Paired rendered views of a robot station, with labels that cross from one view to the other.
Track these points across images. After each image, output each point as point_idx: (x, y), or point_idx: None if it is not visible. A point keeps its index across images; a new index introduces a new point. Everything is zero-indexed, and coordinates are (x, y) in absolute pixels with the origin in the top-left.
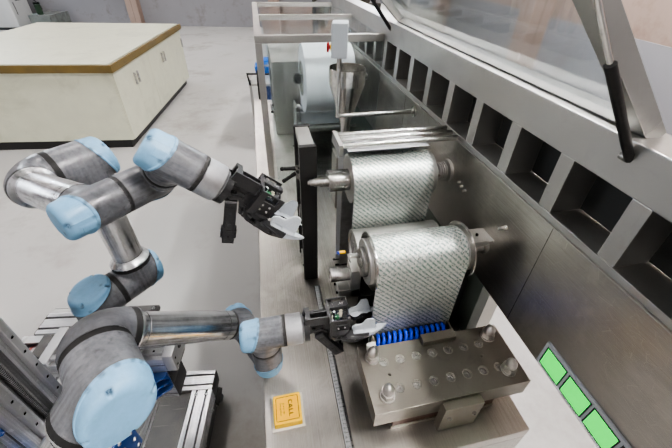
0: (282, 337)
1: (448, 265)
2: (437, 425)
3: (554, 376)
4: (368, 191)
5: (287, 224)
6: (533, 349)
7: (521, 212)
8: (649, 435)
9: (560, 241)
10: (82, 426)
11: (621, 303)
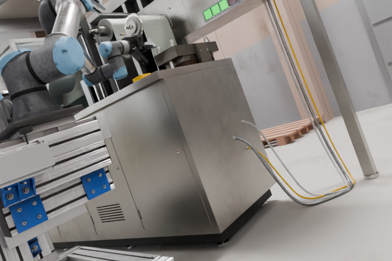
0: (119, 42)
1: (161, 20)
2: (200, 59)
3: (210, 15)
4: (116, 25)
5: None
6: (203, 22)
7: None
8: None
9: None
10: None
11: None
